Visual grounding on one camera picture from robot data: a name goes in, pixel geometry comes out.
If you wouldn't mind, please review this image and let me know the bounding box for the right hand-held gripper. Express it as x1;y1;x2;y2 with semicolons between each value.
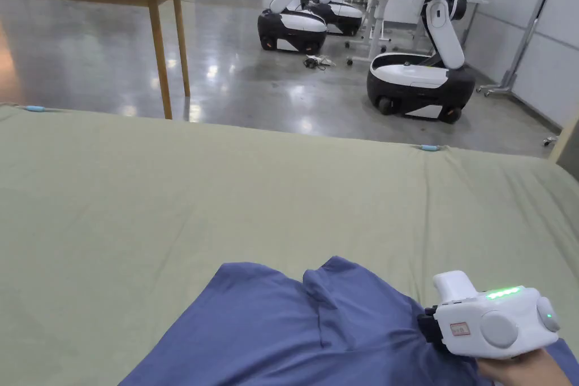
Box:
417;270;561;361

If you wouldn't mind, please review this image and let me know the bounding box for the blue shirt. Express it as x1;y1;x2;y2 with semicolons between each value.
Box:
118;255;579;386

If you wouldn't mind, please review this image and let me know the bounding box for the person's right hand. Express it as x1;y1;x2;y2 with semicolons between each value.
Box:
477;345;572;386

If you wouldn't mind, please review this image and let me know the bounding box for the metal stand on wheels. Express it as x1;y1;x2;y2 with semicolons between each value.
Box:
480;0;561;97

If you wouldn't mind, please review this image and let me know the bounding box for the bed with pale green sheet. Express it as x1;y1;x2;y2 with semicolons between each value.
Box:
0;103;579;386

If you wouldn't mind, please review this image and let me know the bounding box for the white height-adjustable desk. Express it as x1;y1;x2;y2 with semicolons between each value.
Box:
345;0;418;66

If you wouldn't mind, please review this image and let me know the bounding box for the black cable bundle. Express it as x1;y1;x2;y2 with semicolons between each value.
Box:
303;55;336;72

